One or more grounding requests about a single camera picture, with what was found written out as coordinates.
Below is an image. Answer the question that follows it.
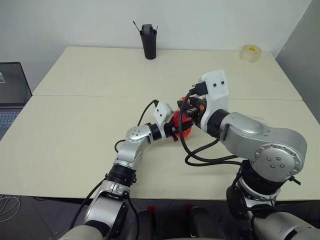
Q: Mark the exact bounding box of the dark grey laptop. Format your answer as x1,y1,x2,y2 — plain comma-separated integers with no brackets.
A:
0,61,33,141

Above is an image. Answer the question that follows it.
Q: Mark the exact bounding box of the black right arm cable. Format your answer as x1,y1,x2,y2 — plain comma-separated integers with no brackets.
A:
178,82,247,167

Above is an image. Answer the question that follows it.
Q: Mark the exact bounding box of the clear tape roll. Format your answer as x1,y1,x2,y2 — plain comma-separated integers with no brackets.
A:
240,44,262,62

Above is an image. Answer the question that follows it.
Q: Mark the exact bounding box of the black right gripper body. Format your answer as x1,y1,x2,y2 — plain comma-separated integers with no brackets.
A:
186,95,208,126

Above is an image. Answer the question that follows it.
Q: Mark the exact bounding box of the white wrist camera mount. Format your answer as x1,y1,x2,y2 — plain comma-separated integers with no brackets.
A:
199,69,230,131
152,101,175,139

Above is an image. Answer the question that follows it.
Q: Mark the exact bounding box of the black rounded tool in cup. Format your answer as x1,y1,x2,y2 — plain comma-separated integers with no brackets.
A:
141,23,154,36

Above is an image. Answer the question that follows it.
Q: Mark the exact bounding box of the dark rounded shape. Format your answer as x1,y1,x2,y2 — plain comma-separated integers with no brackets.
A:
184,204,219,240
136,205,157,240

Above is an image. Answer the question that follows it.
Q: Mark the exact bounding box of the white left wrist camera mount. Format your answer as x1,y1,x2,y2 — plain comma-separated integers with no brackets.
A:
152,101,175,139

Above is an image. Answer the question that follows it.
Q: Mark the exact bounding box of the tall black cup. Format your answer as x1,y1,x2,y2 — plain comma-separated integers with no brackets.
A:
139,31,158,61

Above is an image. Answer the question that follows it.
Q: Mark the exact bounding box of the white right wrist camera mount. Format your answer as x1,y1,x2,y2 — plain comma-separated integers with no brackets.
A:
199,69,230,131

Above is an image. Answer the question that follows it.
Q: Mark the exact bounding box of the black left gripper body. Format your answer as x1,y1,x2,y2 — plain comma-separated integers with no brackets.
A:
164,113,180,142

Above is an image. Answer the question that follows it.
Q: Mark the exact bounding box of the clear bottle with red drink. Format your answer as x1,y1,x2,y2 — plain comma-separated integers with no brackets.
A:
171,96,194,141

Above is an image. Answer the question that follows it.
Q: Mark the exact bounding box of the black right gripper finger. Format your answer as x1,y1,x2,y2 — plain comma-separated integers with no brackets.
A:
176,98,189,118

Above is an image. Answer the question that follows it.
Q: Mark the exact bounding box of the thin white cable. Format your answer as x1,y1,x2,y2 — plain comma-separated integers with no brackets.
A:
0,193,21,223

